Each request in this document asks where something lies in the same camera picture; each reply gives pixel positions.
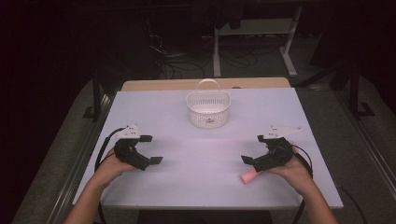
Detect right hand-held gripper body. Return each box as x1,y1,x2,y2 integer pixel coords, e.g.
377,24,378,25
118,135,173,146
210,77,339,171
253,125,304,173

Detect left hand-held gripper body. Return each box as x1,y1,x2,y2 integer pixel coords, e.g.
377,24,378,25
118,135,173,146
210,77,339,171
113,124,151,172

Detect pink hairbrush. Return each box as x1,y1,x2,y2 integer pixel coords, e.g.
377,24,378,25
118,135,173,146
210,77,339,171
239,170,263,185

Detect white plastic basket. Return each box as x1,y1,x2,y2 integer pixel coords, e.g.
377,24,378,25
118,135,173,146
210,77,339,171
186,78,232,130

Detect person's left hand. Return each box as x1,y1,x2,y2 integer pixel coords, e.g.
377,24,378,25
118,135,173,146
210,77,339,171
92,148,138,185

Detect person's right hand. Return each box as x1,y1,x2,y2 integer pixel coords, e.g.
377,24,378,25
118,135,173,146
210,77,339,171
266,147,316,194

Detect black metal stand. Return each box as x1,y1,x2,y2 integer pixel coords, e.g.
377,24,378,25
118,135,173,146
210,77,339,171
347,61,375,119
81,70,110,121

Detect wooden table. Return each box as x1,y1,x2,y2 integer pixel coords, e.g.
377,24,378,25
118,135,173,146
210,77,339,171
120,77,291,92

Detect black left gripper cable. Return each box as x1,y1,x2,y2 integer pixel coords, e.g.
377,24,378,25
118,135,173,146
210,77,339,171
93,127,127,224

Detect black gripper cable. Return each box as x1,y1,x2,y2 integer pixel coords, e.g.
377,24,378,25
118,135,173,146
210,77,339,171
93,127,127,224
290,143,314,224

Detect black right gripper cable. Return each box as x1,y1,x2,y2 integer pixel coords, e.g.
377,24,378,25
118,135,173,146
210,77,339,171
290,143,314,224

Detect tangle of floor cables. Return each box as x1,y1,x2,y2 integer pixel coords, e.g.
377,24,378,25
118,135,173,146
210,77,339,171
148,31,216,79

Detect white metal desk frame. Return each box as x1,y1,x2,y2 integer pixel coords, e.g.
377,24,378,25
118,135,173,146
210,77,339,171
212,6,304,78

